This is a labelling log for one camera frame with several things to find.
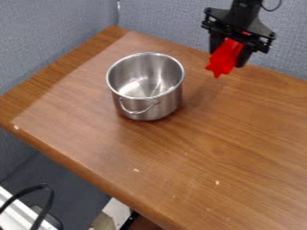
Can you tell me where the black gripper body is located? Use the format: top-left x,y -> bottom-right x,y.
202,0 -> 278,53

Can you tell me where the red block object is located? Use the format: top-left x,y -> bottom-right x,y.
207,39 -> 244,78

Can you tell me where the white object under table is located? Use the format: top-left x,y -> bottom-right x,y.
89,198 -> 133,230

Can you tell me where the black cable under table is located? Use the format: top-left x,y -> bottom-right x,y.
0,183 -> 55,230

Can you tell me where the metal pot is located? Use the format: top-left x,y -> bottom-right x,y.
106,52 -> 185,121

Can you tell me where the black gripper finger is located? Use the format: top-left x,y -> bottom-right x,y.
237,45 -> 254,67
210,31 -> 226,53

